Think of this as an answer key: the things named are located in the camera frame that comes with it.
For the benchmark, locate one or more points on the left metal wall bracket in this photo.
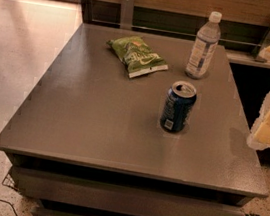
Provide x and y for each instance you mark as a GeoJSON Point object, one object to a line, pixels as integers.
{"type": "Point", "coordinates": [126, 11]}

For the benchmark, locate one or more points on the upper grey drawer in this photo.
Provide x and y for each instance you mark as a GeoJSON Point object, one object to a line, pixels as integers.
{"type": "Point", "coordinates": [114, 198]}

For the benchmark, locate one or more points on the grey drawer cabinet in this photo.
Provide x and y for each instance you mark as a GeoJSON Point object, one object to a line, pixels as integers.
{"type": "Point", "coordinates": [88, 119]}

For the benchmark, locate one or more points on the blue soda can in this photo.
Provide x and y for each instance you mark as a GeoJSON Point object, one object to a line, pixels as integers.
{"type": "Point", "coordinates": [179, 102]}

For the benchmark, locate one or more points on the clear plastic water bottle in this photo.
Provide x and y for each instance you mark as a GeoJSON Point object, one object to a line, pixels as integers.
{"type": "Point", "coordinates": [204, 47]}

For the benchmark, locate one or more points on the green chip bag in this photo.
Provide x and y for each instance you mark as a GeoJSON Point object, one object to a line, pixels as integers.
{"type": "Point", "coordinates": [137, 56]}

